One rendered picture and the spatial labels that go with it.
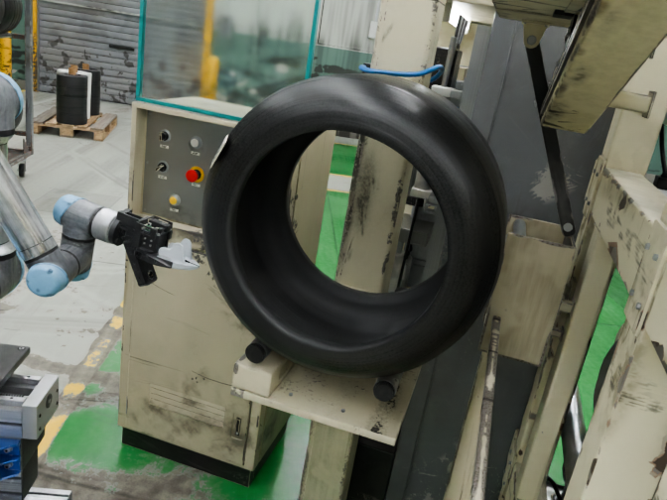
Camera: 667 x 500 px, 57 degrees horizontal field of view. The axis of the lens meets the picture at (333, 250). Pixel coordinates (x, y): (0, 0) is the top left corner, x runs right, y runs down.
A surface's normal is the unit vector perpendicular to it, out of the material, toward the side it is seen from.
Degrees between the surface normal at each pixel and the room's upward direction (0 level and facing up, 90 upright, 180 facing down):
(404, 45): 90
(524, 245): 90
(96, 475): 0
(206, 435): 90
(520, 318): 90
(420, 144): 81
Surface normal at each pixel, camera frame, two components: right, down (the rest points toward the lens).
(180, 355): -0.26, 0.26
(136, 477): 0.15, -0.93
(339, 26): 0.05, 0.33
